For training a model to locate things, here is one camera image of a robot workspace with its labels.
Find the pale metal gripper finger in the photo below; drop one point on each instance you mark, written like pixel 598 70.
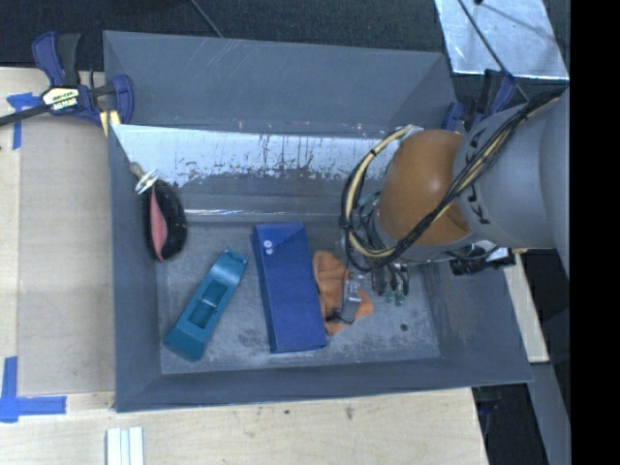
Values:
pixel 350 308

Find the orange cloth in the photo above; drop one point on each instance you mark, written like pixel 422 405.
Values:
pixel 329 274

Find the blue box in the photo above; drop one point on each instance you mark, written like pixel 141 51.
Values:
pixel 290 288

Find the teal flat block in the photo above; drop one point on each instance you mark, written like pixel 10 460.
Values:
pixel 206 308

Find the black and pink pouch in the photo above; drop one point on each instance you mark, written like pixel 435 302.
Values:
pixel 169 226

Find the grey metal bin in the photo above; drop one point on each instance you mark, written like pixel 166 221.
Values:
pixel 271 90

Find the pale wood flat board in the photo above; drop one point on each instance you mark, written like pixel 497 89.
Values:
pixel 63 259

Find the black cylinder on white bracket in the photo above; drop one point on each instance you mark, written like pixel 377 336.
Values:
pixel 472 263

